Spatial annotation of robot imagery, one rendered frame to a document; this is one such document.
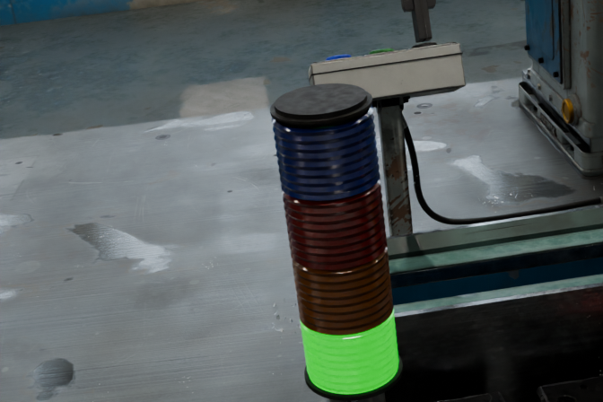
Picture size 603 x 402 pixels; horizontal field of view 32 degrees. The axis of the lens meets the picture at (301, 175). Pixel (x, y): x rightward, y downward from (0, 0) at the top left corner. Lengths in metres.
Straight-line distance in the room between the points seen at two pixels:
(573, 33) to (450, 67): 0.35
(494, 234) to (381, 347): 0.44
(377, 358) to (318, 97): 0.17
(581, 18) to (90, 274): 0.73
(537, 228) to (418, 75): 0.22
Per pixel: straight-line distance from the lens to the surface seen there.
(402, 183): 1.23
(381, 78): 1.18
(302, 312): 0.66
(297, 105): 0.60
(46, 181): 1.76
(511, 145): 1.64
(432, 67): 1.18
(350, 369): 0.66
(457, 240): 1.07
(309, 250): 0.62
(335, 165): 0.59
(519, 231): 1.09
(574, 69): 1.51
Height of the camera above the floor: 1.41
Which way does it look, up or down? 23 degrees down
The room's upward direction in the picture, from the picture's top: 8 degrees counter-clockwise
